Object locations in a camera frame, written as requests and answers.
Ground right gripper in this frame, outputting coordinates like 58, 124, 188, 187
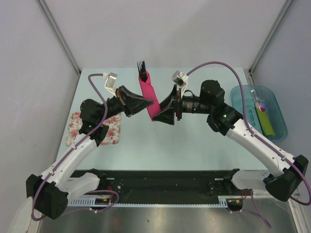
152, 85, 212, 126

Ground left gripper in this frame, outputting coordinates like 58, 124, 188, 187
97, 85, 153, 123

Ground pink paper napkin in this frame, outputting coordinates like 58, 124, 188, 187
138, 71, 161, 121

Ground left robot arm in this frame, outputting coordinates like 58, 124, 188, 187
26, 86, 154, 219

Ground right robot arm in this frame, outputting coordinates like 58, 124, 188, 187
153, 80, 309, 201

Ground floral tray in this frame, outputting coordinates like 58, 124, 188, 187
65, 112, 121, 147

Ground silver utensil in bin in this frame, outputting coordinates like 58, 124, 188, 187
250, 89, 260, 109

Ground iridescent fork in bin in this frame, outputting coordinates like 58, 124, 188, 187
259, 100, 265, 112

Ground teal plastic bin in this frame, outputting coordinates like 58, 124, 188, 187
242, 85, 288, 143

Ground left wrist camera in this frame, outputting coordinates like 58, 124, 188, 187
103, 72, 117, 96

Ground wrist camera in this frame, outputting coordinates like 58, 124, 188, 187
103, 72, 117, 96
172, 71, 189, 97

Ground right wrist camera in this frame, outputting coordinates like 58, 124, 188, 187
172, 71, 189, 97

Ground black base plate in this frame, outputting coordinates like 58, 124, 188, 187
68, 169, 253, 204

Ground white cable duct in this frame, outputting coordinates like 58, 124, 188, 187
68, 197, 96, 207

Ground aluminium frame rail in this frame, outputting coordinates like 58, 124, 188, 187
250, 180, 296, 199

